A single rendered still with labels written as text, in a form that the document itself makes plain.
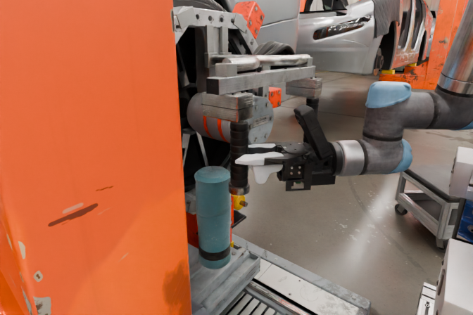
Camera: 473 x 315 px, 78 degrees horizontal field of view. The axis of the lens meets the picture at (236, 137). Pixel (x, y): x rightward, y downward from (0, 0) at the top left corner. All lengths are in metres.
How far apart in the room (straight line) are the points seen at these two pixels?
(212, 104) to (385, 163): 0.37
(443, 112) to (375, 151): 0.14
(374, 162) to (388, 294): 1.01
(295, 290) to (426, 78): 3.40
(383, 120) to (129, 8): 0.50
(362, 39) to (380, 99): 2.71
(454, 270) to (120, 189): 0.40
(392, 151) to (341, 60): 2.65
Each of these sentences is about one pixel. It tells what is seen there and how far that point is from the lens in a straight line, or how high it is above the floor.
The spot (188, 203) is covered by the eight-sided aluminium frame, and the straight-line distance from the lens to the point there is 0.82.
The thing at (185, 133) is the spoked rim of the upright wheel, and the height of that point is 0.78.
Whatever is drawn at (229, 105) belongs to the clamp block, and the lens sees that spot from 0.53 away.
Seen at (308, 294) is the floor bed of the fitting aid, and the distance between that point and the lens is 1.36.
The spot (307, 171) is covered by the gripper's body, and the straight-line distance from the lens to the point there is 0.59.
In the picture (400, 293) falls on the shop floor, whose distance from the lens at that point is 1.61.
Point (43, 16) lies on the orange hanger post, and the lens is 0.24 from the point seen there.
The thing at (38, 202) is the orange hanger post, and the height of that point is 0.93.
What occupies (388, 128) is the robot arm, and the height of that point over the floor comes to 0.88.
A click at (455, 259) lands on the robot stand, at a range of 0.49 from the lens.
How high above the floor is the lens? 1.04
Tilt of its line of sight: 18 degrees down
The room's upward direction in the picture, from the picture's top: straight up
